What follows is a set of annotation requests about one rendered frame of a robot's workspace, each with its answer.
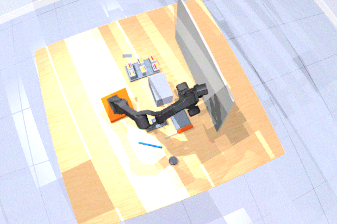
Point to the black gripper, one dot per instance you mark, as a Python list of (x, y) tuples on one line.
[(192, 111)]

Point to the grey flat panel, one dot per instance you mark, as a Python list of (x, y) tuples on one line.
[(203, 66)]

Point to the grey round disc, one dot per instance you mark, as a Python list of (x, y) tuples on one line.
[(173, 160)]

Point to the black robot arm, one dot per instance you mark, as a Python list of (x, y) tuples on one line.
[(188, 98)]

